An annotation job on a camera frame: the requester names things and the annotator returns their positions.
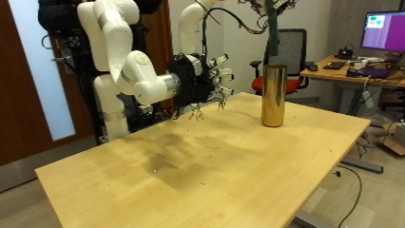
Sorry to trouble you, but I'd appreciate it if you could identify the tall gold cylinder vase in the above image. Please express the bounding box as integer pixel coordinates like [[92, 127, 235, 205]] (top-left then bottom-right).
[[262, 64, 290, 128]]

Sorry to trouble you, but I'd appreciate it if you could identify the black mesh office chair red seat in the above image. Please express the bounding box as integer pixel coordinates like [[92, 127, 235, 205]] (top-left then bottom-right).
[[250, 28, 318, 96]]

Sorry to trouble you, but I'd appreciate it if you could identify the brown wooden door leaf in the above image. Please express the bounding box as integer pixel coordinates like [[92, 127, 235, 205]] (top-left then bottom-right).
[[140, 0, 182, 110]]

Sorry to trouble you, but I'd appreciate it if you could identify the small black desk device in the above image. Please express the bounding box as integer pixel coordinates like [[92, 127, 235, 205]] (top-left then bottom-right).
[[336, 47, 358, 61]]

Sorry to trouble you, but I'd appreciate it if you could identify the black keyboard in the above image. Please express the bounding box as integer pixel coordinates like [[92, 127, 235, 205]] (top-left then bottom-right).
[[323, 61, 347, 70]]

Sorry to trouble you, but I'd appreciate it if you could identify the wooden office desk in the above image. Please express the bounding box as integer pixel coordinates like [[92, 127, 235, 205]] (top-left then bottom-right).
[[300, 55, 405, 115]]

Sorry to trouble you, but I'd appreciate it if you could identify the computer monitor with purple screen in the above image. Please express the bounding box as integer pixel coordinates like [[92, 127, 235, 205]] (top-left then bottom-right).
[[360, 10, 405, 54]]

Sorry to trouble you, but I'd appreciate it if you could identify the dark laptop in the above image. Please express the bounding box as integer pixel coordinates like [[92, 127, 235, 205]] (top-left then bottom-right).
[[346, 66, 394, 80]]

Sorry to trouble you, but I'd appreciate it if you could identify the white power adapter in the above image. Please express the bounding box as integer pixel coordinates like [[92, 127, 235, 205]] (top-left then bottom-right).
[[362, 89, 376, 109]]

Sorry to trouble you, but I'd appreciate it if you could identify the person in black clothing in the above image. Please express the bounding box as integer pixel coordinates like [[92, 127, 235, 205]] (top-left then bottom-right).
[[38, 0, 100, 75]]

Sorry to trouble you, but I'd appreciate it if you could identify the brown door with frosted glass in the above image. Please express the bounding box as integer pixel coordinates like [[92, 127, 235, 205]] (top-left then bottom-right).
[[0, 0, 100, 167]]

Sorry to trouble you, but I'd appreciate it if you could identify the grey table foot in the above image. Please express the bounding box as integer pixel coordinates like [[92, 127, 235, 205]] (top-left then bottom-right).
[[291, 209, 338, 228], [340, 157, 386, 175]]

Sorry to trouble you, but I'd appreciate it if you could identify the cardboard box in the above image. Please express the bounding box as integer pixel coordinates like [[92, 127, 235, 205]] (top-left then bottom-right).
[[376, 119, 405, 157]]

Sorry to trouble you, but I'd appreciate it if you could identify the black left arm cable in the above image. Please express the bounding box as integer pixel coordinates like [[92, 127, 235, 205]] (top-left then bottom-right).
[[202, 6, 272, 56]]

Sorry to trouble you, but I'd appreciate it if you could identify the black floor cable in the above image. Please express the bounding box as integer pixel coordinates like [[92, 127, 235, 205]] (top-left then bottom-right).
[[332, 164, 366, 228]]

